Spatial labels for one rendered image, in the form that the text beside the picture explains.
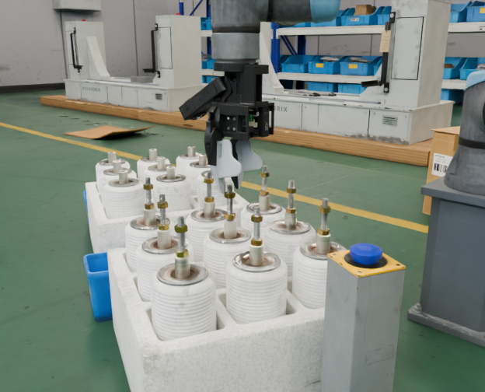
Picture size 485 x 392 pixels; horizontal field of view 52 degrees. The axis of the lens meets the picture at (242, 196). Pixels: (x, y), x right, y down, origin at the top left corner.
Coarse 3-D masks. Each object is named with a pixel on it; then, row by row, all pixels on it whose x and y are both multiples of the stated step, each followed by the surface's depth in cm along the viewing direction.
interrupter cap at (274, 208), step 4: (252, 204) 104; (256, 204) 104; (272, 204) 104; (276, 204) 104; (248, 208) 101; (252, 208) 101; (272, 208) 102; (276, 208) 101; (280, 208) 101; (252, 212) 99; (260, 212) 98; (264, 212) 98; (268, 212) 98; (272, 212) 99; (276, 212) 99
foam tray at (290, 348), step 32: (128, 288) 84; (288, 288) 87; (128, 320) 76; (224, 320) 74; (288, 320) 74; (320, 320) 75; (128, 352) 82; (160, 352) 66; (192, 352) 68; (224, 352) 70; (256, 352) 72; (288, 352) 74; (320, 352) 76; (160, 384) 67; (192, 384) 69; (224, 384) 71; (256, 384) 73; (288, 384) 76; (320, 384) 78
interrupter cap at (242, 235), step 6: (222, 228) 90; (240, 228) 90; (210, 234) 87; (216, 234) 87; (222, 234) 88; (240, 234) 88; (246, 234) 87; (216, 240) 84; (222, 240) 85; (228, 240) 84; (234, 240) 85; (240, 240) 84; (246, 240) 85
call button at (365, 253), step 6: (354, 246) 62; (360, 246) 62; (366, 246) 62; (372, 246) 62; (354, 252) 61; (360, 252) 61; (366, 252) 61; (372, 252) 61; (378, 252) 61; (354, 258) 62; (360, 258) 60; (366, 258) 60; (372, 258) 60; (378, 258) 60
